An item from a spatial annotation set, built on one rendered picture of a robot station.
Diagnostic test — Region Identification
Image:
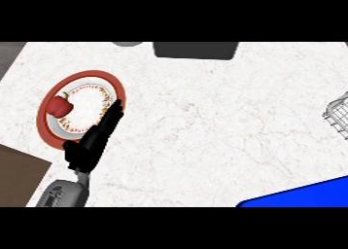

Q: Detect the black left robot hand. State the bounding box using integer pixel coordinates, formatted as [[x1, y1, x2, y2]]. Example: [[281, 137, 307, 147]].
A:
[[62, 98, 124, 175]]

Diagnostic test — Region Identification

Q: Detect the blue tray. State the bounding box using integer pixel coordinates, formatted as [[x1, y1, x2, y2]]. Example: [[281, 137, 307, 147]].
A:
[[235, 173, 348, 208]]

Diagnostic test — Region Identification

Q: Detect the white patterned plate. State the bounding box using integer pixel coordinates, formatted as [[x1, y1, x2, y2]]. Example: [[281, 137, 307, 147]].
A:
[[44, 77, 118, 141]]

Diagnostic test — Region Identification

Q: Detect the red bell pepper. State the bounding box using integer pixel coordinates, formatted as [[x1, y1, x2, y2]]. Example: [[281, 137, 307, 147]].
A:
[[46, 91, 74, 119]]

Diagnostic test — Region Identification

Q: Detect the red round placemat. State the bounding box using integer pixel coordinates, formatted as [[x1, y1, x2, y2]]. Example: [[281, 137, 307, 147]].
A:
[[35, 69, 127, 152]]

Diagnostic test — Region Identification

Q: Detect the brown wooden cabinet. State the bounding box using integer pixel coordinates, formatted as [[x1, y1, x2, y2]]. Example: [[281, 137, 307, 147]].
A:
[[0, 140, 53, 208]]

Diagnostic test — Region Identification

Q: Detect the grey round object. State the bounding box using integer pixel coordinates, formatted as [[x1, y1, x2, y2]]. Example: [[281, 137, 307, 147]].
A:
[[111, 42, 145, 48]]

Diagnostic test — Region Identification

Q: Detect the dark grey appliance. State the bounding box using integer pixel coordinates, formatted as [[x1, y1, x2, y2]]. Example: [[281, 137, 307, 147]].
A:
[[152, 42, 239, 61]]

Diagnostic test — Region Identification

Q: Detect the white wire tiered basket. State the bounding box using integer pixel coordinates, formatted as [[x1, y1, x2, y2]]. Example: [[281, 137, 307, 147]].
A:
[[322, 89, 348, 150]]

